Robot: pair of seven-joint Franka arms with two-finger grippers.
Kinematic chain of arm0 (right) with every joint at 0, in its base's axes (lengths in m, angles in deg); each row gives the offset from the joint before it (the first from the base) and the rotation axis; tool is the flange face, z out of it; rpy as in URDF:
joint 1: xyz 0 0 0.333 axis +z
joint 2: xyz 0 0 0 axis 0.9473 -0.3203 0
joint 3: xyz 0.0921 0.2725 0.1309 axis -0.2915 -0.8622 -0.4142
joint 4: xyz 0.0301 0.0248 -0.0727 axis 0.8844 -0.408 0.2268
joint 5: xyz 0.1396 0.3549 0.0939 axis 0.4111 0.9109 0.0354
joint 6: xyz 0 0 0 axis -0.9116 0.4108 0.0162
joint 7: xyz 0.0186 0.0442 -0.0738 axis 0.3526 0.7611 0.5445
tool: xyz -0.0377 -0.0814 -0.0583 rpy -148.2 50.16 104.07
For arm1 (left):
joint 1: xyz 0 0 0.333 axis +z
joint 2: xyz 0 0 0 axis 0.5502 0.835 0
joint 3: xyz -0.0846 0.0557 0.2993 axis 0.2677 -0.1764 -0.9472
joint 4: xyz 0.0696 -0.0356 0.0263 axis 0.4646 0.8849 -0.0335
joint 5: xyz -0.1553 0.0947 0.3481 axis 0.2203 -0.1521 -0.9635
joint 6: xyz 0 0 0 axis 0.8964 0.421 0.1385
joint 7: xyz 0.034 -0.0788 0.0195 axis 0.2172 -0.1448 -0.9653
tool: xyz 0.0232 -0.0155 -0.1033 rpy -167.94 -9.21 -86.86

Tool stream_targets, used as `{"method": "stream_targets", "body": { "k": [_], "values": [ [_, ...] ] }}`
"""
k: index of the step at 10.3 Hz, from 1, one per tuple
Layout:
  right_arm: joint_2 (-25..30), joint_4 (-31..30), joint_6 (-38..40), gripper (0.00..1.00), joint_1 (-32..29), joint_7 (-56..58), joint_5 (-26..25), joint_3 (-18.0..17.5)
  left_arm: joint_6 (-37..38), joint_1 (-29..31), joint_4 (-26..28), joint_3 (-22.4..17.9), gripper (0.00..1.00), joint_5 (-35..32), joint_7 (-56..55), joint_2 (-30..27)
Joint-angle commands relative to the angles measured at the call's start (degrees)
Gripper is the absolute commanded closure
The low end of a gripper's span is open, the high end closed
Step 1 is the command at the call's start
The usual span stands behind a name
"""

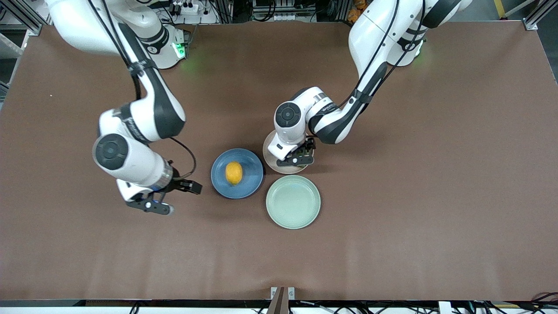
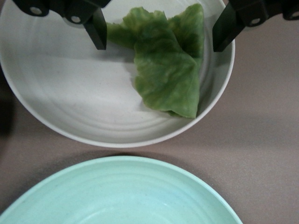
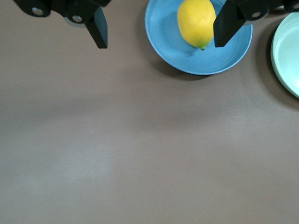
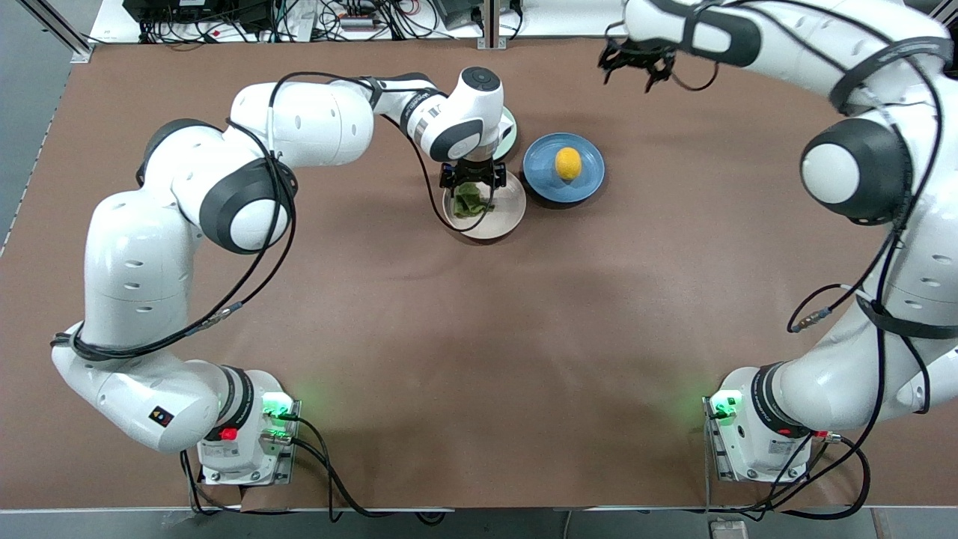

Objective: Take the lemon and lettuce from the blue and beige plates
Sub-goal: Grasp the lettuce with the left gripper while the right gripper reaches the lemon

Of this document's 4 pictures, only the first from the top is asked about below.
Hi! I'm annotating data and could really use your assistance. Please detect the yellow lemon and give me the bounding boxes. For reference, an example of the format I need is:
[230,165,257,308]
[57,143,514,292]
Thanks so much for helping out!
[225,161,243,186]

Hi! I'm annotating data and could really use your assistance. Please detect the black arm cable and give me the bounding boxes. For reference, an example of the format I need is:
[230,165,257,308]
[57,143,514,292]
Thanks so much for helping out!
[338,0,426,110]
[87,0,197,180]

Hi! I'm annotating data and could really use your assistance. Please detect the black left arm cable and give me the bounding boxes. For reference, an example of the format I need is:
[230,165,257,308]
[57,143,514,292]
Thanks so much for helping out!
[338,0,426,110]

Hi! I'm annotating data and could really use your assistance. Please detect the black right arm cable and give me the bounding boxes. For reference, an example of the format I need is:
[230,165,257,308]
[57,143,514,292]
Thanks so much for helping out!
[87,0,197,180]

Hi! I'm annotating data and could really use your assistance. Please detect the beige plate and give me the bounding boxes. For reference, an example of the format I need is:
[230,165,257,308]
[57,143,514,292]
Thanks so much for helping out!
[262,130,314,175]

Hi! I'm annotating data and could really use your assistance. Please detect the pale green plate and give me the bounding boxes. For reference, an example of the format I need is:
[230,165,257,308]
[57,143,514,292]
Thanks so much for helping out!
[265,175,321,230]

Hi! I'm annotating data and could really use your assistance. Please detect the white power strip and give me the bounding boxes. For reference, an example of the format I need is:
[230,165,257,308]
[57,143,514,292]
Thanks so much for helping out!
[168,0,200,14]

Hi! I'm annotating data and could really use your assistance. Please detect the black floor cable bundle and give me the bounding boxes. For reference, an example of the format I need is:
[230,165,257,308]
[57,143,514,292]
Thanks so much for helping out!
[301,292,558,314]

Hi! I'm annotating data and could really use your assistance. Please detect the aluminium frame profile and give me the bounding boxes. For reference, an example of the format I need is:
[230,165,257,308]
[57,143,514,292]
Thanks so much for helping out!
[7,0,43,36]
[523,0,558,31]

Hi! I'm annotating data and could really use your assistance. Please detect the blue plate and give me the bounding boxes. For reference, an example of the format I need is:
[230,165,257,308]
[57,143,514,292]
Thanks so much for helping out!
[211,148,264,199]

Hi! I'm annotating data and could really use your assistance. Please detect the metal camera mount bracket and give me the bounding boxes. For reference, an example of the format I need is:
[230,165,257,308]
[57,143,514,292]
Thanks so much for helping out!
[267,287,296,314]

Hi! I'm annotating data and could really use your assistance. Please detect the orange snack bag pile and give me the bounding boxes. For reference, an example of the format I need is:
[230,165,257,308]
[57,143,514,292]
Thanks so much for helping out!
[347,0,369,24]

